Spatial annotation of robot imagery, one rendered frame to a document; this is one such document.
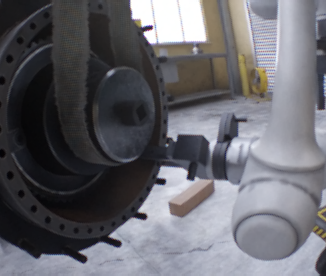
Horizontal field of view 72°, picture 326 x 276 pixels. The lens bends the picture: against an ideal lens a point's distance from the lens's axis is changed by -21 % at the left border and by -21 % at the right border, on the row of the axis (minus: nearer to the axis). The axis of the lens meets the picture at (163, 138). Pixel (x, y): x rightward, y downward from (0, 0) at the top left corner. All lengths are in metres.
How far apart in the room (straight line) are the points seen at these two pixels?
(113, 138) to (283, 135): 0.22
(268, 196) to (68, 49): 0.30
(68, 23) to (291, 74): 0.29
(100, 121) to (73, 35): 0.13
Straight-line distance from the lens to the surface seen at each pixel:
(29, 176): 0.46
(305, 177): 0.29
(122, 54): 0.46
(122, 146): 0.39
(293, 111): 0.29
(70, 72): 0.37
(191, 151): 0.47
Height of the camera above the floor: 0.91
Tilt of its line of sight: 15 degrees down
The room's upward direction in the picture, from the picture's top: 8 degrees counter-clockwise
